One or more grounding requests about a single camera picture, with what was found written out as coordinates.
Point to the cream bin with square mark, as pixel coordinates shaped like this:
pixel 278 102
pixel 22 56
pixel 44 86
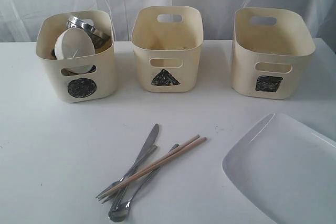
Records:
pixel 271 49

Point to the white rectangular plate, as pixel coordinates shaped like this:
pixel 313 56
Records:
pixel 286 169

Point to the cream bin with triangle mark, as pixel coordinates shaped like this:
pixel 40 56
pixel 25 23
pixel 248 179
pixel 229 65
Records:
pixel 167 43

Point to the white ceramic bowl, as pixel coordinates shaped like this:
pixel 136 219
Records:
pixel 73 43

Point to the cream bin with circle mark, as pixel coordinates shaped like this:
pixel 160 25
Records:
pixel 83 78

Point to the steel table knife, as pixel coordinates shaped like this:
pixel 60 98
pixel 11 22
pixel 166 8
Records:
pixel 148 143

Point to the stainless steel bowl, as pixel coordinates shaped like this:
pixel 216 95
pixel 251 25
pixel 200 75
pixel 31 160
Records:
pixel 98 37

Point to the upper wooden chopstick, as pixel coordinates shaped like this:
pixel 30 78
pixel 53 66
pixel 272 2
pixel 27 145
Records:
pixel 168 153

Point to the steel spoon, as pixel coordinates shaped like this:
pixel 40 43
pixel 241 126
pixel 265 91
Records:
pixel 122 212

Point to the steel fork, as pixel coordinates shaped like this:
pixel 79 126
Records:
pixel 132 169

